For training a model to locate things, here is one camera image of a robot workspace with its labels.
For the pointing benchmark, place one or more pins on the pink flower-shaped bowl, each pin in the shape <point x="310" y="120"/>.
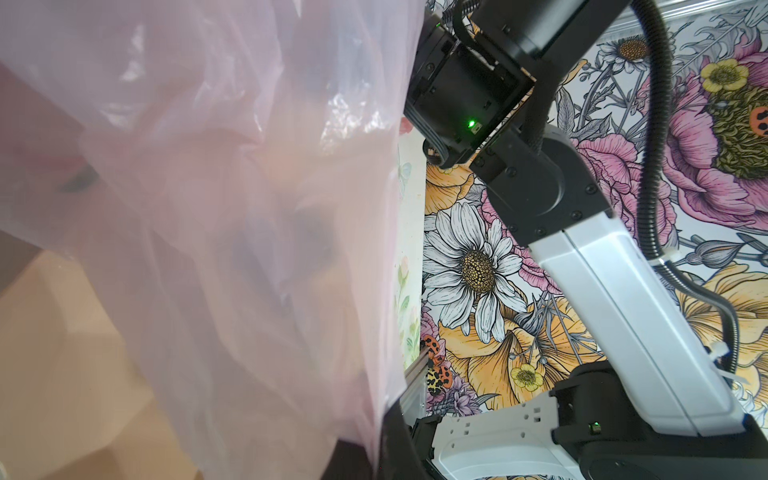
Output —
<point x="73" y="404"/>

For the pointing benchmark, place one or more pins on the pink plastic bag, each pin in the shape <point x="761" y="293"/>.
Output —
<point x="227" y="174"/>

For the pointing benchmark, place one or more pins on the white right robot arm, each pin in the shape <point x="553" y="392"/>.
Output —
<point x="659" y="406"/>

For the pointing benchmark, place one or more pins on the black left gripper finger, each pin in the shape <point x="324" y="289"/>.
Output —
<point x="398" y="458"/>

